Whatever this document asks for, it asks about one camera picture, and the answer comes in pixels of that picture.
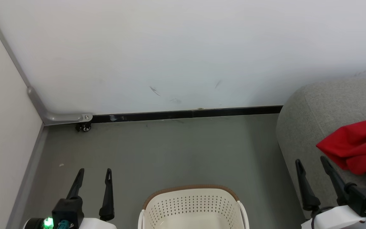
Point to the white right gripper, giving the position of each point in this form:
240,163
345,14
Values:
338,219

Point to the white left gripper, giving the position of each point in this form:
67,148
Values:
94,224

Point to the red garment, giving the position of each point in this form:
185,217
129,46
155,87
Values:
354,143

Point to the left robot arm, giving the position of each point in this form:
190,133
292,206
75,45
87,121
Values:
33,224

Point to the white basket with brown rim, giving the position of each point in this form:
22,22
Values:
195,206

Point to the grey skirting strip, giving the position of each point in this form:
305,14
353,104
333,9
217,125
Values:
27,187

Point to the grey fabric sofa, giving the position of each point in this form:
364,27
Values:
313,121

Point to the small black caster wheel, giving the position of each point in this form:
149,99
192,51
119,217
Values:
86,128

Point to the black baseboard strip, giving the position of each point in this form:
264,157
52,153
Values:
170,114

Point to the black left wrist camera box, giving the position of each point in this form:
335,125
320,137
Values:
67,210

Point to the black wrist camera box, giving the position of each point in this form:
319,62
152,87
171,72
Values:
364,197
67,210

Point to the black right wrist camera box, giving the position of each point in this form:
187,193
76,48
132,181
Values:
364,197

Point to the silver metal frame bar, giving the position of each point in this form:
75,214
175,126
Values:
65,118

